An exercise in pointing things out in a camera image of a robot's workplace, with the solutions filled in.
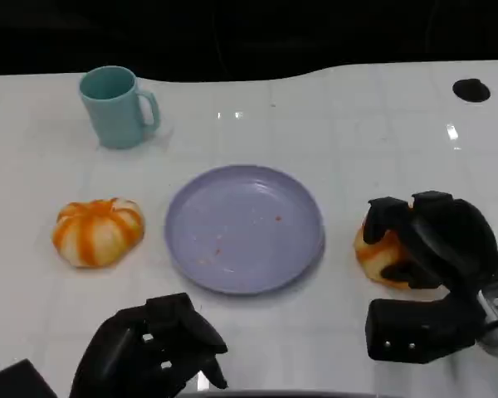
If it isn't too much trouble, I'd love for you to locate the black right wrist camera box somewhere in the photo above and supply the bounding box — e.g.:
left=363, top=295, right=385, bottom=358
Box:
left=364, top=294, right=485, bottom=365

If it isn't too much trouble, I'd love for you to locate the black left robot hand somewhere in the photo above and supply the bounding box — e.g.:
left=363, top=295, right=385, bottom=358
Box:
left=68, top=292, right=229, bottom=398

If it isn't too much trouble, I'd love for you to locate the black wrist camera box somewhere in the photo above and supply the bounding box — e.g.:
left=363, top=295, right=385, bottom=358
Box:
left=364, top=294, right=485, bottom=365
left=0, top=359, right=58, bottom=398

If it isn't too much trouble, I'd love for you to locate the lilac plate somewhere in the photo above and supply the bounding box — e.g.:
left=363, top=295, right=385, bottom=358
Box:
left=165, top=164, right=327, bottom=296

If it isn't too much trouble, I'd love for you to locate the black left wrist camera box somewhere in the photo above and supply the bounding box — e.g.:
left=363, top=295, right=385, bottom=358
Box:
left=0, top=359, right=58, bottom=398

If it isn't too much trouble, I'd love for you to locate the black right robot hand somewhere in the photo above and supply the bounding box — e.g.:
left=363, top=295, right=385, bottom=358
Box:
left=362, top=191, right=498, bottom=294

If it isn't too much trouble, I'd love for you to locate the orange white toy bread roll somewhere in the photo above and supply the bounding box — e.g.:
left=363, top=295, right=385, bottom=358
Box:
left=51, top=197, right=145, bottom=269
left=353, top=226, right=442, bottom=291

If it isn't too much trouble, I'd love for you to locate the pale green mug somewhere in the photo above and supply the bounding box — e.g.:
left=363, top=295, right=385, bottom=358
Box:
left=79, top=65, right=162, bottom=150

